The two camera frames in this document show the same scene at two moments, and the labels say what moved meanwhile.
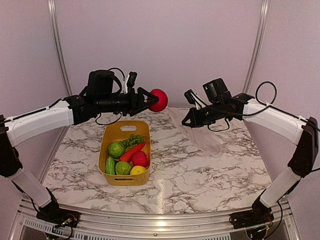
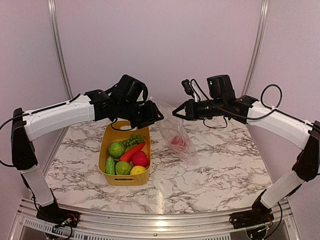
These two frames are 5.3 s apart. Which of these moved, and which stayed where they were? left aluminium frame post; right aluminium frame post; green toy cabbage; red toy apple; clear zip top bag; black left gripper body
Moved: black left gripper body; clear zip top bag
Stayed: left aluminium frame post; right aluminium frame post; green toy cabbage; red toy apple
